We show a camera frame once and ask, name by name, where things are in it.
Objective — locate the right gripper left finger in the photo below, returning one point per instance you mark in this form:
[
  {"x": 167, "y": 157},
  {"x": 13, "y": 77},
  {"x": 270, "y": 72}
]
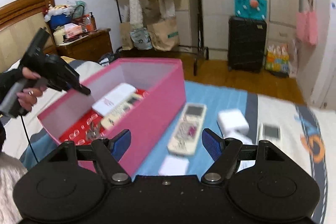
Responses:
[{"x": 119, "y": 144}]

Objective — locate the red printed box liner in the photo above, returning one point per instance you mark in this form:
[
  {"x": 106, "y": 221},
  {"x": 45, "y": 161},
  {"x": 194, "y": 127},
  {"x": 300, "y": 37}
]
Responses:
[{"x": 77, "y": 131}]

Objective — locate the pink paper bag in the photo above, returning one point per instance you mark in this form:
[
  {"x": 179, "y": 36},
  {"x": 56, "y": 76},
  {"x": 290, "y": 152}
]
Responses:
[{"x": 306, "y": 24}]

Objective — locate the white remote near box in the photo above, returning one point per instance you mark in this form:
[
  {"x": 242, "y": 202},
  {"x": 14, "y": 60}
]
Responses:
[{"x": 185, "y": 137}]

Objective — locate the black suitcase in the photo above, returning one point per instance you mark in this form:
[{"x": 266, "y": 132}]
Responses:
[{"x": 246, "y": 44}]

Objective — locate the black clothes rack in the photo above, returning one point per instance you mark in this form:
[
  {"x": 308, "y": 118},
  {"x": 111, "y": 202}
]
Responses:
[{"x": 189, "y": 21}]

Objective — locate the colourful gift bag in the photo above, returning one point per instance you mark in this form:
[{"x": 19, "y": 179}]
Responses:
[{"x": 277, "y": 58}]

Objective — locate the white charger cube front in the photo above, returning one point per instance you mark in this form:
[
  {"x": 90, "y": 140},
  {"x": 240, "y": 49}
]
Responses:
[{"x": 174, "y": 166}]

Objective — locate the teal handbag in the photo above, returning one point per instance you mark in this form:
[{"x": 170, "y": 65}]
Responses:
[{"x": 251, "y": 9}]

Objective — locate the small white slim remote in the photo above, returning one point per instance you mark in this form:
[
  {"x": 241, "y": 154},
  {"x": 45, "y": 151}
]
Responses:
[{"x": 244, "y": 164}]

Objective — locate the brown paper bag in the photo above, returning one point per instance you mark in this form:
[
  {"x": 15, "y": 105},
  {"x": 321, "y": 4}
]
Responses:
[{"x": 164, "y": 35}]

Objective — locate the white charger cube back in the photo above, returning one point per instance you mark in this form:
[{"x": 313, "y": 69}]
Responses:
[{"x": 232, "y": 121}]

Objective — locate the metal key bunch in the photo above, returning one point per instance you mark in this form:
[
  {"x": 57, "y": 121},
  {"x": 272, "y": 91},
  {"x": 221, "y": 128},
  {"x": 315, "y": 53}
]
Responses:
[{"x": 94, "y": 132}]

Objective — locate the wooden nightstand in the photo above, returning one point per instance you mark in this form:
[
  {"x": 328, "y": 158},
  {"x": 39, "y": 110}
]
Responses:
[{"x": 90, "y": 47}]

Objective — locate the person's left hand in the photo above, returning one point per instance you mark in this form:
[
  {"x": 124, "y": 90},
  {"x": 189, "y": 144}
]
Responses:
[{"x": 29, "y": 96}]

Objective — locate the tissue box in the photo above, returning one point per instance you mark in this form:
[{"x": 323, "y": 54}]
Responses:
[{"x": 72, "y": 30}]

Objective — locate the white adapter middle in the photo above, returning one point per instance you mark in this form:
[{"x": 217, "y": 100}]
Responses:
[{"x": 241, "y": 137}]

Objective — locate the white charger cube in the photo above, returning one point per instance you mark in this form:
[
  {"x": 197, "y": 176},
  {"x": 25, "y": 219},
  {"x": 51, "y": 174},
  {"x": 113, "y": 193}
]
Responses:
[
  {"x": 174, "y": 166},
  {"x": 232, "y": 121}
]

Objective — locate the white remote on right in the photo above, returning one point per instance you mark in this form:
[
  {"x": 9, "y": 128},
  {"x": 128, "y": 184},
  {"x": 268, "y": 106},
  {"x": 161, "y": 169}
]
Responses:
[{"x": 271, "y": 133}]

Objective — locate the striped bed sheet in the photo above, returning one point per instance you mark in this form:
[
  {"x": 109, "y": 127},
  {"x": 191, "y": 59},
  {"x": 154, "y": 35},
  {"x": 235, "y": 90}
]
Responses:
[{"x": 307, "y": 135}]

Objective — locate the patterned plastic bag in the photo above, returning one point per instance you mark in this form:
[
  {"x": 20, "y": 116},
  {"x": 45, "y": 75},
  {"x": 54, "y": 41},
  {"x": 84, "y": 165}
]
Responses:
[{"x": 141, "y": 39}]

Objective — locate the wooden headboard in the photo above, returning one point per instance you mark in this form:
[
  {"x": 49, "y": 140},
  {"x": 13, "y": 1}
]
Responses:
[{"x": 20, "y": 21}]

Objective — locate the white power bank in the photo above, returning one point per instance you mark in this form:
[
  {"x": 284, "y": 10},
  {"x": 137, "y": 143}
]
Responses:
[{"x": 113, "y": 98}]

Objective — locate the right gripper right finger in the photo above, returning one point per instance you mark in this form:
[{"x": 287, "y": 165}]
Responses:
[{"x": 213, "y": 143}]

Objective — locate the cream TCL remote control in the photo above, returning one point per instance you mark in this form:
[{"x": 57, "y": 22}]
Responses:
[{"x": 120, "y": 111}]

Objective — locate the pink cardboard box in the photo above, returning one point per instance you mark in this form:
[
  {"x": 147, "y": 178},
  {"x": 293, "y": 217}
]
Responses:
[{"x": 163, "y": 80}]

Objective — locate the white door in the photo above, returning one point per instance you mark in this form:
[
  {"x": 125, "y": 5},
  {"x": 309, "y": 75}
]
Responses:
[{"x": 323, "y": 94}]

